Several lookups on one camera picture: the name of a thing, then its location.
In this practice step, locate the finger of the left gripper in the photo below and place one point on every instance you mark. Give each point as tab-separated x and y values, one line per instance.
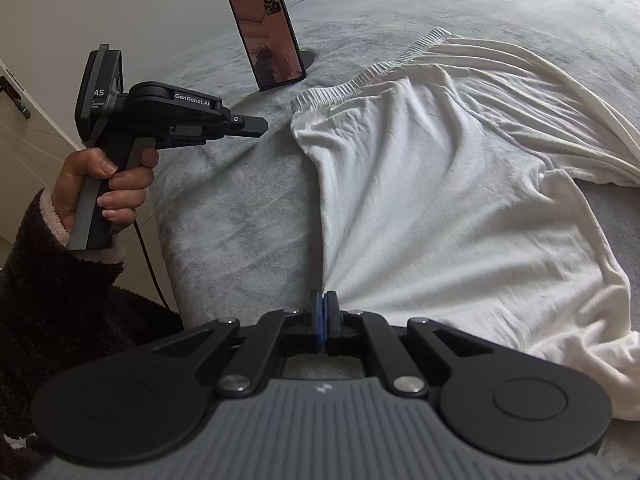
247	126

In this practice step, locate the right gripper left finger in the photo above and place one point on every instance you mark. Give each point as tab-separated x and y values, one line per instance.
260	351

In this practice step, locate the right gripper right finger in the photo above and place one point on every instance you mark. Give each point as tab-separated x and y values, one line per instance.
368	337

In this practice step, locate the white garment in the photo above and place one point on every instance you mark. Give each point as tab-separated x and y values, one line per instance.
449	189

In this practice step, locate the dark fuzzy left sleeve forearm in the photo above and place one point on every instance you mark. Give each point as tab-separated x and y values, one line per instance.
60	310

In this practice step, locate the person's left hand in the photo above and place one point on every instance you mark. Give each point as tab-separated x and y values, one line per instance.
125	189

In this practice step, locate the grey plush bed blanket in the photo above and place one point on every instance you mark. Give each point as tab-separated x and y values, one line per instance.
240	221

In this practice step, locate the black smartphone on stand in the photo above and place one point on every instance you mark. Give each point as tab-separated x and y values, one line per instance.
270	42

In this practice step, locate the white cabinet door with handle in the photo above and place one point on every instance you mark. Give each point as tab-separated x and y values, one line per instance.
33	148

